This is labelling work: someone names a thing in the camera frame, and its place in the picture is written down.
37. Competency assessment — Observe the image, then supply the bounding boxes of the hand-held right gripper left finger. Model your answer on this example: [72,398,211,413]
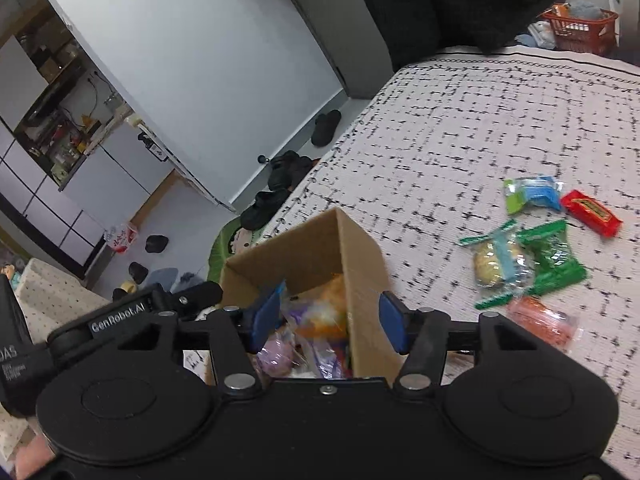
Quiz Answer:
[117,282,287,396]

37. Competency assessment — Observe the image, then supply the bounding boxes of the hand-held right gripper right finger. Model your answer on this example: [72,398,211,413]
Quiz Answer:
[378,291,543,396]

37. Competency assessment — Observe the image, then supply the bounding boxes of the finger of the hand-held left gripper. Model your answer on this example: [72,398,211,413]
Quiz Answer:
[170,281,223,318]

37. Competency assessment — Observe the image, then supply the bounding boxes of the lilac round snack packet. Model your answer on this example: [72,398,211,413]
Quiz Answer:
[256,332,301,376]

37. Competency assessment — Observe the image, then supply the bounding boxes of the brown cardboard box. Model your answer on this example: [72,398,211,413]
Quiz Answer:
[220,208,393,381]

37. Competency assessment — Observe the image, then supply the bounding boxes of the orange yellow snack packet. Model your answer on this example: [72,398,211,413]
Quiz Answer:
[300,275,351,343]

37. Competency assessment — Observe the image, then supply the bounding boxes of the clear yellow cake packet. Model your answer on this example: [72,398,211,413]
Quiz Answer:
[459,220,536,310]

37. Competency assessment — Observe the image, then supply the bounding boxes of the dark green snack packet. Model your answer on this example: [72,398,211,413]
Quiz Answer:
[517,220,588,297]

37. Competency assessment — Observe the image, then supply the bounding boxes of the blue white snack packet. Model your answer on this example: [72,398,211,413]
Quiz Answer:
[502,175,566,215]

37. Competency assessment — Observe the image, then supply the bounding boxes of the red snack packet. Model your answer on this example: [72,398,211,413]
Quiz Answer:
[559,189,625,239]

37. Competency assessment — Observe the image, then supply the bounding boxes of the person's left hand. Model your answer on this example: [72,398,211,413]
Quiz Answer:
[15,437,57,478]

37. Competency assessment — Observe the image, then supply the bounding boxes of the grey blue floor cloth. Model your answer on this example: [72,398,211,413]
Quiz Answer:
[147,266,180,291]

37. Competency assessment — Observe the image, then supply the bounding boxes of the green cartoon floor mat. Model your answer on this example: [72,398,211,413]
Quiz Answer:
[205,215,266,286]

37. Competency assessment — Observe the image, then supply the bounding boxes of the cream dotted cloth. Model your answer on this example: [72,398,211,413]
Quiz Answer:
[12,257,108,346]

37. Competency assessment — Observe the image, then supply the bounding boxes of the pink white plastic bag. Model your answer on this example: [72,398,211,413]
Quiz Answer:
[102,224,141,256]

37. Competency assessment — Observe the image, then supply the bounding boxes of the black chunky shoe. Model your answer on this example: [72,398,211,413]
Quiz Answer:
[240,189,292,231]

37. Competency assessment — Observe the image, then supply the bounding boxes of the white kitchen cabinet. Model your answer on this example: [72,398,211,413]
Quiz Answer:
[0,125,176,281]

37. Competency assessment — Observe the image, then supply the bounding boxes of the black chunky shoes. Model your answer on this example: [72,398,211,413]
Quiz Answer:
[267,150,316,191]

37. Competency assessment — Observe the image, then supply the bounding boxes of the black bottle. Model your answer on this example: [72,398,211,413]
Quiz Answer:
[137,131,168,162]

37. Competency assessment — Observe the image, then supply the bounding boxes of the grey door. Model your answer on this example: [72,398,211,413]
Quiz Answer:
[272,0,396,101]

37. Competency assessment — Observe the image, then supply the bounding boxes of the black coat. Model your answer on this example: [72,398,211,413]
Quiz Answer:
[352,0,566,73]

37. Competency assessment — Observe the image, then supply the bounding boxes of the red plastic basket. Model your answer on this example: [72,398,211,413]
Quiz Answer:
[542,4,621,56]

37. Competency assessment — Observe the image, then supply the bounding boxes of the kitchen wall shelf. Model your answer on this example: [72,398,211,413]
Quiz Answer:
[12,0,101,96]

